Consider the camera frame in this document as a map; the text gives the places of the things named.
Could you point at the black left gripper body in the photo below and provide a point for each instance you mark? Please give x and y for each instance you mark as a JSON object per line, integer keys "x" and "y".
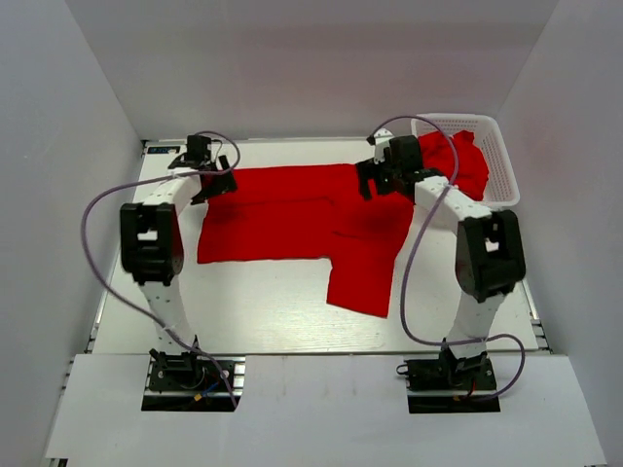
{"x": 210, "y": 164}

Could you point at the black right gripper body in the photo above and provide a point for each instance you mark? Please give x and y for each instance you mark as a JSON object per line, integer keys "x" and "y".
{"x": 387, "y": 183}

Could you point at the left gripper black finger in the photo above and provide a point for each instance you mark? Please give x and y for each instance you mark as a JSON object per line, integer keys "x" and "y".
{"x": 214, "y": 186}
{"x": 225, "y": 166}

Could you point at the red t shirt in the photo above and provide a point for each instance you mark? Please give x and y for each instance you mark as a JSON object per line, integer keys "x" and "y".
{"x": 312, "y": 212}

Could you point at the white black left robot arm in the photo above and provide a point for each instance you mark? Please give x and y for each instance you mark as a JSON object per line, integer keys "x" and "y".
{"x": 152, "y": 250}

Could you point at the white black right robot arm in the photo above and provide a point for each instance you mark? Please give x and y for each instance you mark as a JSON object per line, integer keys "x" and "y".
{"x": 489, "y": 259}

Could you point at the red shirts in basket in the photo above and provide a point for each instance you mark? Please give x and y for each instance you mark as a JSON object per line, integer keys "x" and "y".
{"x": 473, "y": 172}

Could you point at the blue table label sticker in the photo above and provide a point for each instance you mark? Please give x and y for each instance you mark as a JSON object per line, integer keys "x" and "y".
{"x": 163, "y": 150}

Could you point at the white plastic laundry basket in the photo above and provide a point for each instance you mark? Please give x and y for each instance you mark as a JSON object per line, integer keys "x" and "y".
{"x": 501, "y": 190}

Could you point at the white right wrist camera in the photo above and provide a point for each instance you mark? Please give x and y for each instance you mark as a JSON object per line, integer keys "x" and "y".
{"x": 379, "y": 140}

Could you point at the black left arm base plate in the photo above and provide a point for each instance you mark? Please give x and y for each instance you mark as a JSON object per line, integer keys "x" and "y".
{"x": 188, "y": 383}

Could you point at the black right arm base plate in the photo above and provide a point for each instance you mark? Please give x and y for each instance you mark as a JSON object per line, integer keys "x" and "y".
{"x": 431, "y": 390}

